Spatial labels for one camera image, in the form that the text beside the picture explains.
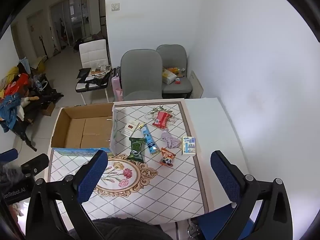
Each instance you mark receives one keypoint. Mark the blue chair seat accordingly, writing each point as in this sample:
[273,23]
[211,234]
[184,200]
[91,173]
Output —
[220,220]

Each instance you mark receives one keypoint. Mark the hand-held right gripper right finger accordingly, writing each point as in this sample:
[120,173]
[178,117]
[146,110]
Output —
[225,177]

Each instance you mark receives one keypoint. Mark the clear plastic wrapper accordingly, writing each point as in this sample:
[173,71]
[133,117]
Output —
[150,113]

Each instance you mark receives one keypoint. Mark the beige door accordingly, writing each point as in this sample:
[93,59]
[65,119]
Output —
[36,35]

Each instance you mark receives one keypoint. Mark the black bag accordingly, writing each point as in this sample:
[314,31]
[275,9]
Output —
[83,73]

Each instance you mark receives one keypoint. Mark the red snack packet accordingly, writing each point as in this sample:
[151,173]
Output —
[161,119]

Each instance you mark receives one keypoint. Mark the blue tube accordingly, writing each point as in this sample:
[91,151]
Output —
[149,140]

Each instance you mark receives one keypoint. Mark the white padded chair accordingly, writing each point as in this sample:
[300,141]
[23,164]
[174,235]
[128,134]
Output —
[92,52]

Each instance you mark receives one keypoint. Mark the white yellow bag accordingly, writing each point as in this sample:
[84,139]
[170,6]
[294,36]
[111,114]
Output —
[168,76]

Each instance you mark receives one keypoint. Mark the pink suitcase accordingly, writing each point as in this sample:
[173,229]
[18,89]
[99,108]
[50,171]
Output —
[116,85]

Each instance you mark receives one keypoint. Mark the white cigarette pack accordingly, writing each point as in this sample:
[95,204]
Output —
[129,129]

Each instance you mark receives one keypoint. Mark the grey upholstered chair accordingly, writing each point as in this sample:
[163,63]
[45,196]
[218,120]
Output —
[141,75]
[175,55]

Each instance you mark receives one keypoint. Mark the cardboard scraps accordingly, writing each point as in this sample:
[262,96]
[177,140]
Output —
[101,71]

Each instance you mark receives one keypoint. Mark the open cardboard box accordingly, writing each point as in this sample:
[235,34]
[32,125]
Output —
[82,130]

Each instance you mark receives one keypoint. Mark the white leaning board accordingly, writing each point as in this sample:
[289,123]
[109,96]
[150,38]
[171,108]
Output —
[196,85]

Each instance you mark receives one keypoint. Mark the small cardboard box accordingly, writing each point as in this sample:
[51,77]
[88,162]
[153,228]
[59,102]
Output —
[47,109]

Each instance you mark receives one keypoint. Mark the black fleece clothing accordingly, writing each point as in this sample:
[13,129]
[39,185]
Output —
[130,230]

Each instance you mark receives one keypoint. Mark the purple cloth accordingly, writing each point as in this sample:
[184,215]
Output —
[171,140]

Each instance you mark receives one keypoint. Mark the orange panda snack packet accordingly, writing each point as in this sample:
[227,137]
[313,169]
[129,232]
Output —
[167,158]

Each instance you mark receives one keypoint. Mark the white wall switch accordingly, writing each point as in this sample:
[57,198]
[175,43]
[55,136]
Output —
[115,6]

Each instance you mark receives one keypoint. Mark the pile of clothes rack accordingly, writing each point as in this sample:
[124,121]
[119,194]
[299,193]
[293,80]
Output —
[42,97]

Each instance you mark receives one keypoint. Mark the green snack packet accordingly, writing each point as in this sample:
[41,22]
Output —
[136,148]

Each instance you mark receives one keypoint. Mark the pile of colourful clothes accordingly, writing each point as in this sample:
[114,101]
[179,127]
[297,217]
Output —
[13,95]

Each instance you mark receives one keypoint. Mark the white blue tissue pack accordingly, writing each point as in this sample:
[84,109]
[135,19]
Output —
[188,146]

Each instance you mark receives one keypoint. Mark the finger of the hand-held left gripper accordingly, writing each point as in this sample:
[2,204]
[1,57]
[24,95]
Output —
[35,163]
[8,155]

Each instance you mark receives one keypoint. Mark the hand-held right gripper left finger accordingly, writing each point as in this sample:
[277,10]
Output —
[92,177]

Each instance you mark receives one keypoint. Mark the glass sliding door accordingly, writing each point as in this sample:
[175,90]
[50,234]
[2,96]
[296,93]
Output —
[71,17]

